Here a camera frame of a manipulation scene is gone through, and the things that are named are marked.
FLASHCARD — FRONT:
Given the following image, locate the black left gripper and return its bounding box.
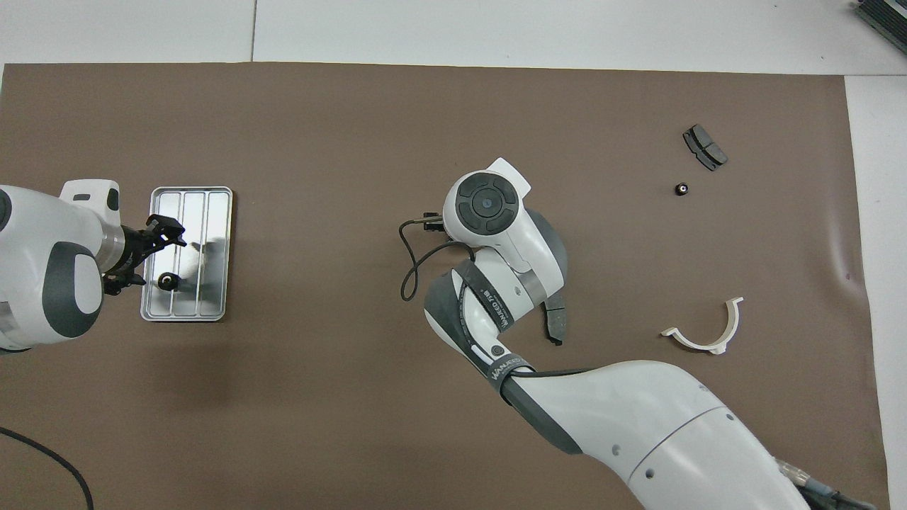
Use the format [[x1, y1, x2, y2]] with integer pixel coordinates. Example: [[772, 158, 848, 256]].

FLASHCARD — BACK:
[[103, 215, 188, 297]]

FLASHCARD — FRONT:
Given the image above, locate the silver metal tray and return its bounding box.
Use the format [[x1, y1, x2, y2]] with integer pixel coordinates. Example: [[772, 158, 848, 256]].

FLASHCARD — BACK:
[[140, 186, 234, 323]]

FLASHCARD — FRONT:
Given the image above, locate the brown table mat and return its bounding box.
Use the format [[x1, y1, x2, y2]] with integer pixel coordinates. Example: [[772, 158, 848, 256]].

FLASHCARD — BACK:
[[0, 62, 892, 510]]

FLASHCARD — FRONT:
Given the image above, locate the long grey brake pad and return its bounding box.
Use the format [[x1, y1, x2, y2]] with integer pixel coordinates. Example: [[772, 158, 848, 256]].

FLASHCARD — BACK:
[[541, 290, 570, 347]]

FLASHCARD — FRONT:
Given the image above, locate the grooved grey brake pad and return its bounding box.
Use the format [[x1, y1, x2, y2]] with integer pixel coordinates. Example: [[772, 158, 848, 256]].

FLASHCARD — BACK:
[[682, 124, 728, 172]]

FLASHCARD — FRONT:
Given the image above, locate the dark ribbed device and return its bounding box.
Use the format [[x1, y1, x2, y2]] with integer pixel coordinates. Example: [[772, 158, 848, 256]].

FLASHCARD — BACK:
[[852, 0, 907, 38]]

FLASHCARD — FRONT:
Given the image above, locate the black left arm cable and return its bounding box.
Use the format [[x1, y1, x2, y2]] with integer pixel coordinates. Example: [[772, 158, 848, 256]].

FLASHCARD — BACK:
[[0, 425, 95, 510]]

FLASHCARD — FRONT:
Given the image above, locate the white curved plastic bracket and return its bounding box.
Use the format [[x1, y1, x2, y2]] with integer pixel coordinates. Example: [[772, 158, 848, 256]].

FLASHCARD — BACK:
[[660, 297, 745, 356]]

